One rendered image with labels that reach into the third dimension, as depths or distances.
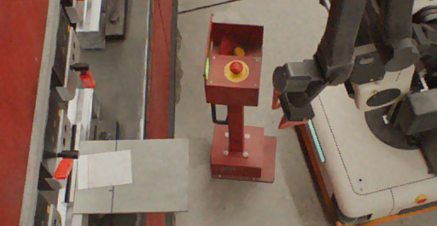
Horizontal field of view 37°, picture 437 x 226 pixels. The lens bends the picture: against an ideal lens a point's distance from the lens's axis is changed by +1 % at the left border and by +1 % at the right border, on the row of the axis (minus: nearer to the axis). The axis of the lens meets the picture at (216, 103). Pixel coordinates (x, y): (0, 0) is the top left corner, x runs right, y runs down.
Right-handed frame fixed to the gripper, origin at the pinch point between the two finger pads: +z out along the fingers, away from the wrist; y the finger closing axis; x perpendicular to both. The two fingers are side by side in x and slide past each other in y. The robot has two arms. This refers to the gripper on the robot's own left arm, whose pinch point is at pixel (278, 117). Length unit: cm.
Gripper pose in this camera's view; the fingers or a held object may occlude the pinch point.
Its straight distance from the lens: 157.9
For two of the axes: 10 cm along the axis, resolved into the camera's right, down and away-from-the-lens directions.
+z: -4.1, 5.1, 7.6
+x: 8.8, 0.0, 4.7
